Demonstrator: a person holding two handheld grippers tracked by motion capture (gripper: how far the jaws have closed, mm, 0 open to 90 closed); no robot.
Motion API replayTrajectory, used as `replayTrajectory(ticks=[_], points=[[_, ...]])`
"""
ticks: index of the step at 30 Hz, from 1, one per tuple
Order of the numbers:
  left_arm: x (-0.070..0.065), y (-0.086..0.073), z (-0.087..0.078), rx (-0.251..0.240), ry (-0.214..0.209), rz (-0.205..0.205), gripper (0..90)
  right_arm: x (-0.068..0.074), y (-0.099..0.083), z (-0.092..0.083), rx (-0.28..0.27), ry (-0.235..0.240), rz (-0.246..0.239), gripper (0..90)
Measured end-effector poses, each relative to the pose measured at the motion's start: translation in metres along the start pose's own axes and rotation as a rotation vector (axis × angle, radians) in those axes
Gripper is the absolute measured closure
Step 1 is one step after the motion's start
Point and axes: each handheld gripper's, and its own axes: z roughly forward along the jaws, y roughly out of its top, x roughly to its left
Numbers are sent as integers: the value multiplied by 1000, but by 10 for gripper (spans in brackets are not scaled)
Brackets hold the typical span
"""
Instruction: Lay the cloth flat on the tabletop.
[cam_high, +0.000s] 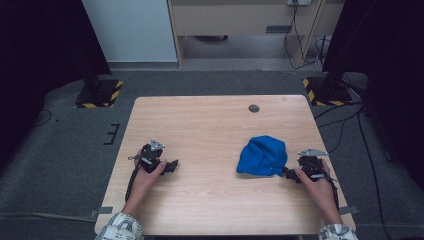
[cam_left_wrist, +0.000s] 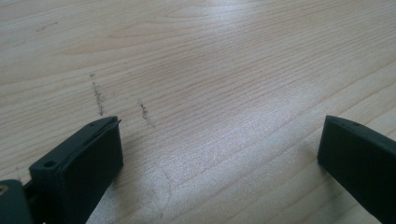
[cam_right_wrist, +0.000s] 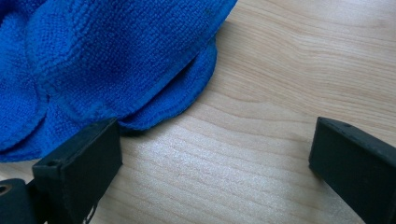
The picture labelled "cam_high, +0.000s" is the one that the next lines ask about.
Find black curtain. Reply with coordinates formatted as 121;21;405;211
321;0;424;193
0;0;113;174

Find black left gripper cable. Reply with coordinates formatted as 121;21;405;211
124;165;142;203

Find grey label on desk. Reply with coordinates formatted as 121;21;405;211
265;24;294;35

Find white cabinet panel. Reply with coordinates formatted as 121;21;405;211
81;0;178;63

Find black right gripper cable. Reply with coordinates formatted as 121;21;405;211
321;171;341;212

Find grey floor cable strip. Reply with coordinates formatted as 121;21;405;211
0;211;98;224

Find grey tape piece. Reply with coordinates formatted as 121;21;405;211
88;206;114;220
338;205;361;216

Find blue cloth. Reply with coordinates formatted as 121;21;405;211
236;134;289;178

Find person's right hand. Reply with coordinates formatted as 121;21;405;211
293;159;340;215

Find long black floor cable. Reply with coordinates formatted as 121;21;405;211
357;108;386;240

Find thin black floor cable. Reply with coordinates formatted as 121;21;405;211
32;108;54;128

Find light wooden desk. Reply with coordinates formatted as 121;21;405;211
166;0;346;69

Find person's left hand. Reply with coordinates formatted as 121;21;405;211
128;159;168;208

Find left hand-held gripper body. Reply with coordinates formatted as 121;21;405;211
128;139;166;174

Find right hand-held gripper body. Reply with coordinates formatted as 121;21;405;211
297;147;330;183

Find black hanging power cable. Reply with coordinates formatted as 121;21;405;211
283;2;323;71

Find black stand with striped base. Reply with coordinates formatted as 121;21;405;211
74;73;125;110
302;70;355;108

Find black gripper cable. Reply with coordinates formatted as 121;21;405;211
321;171;341;212
124;165;142;203

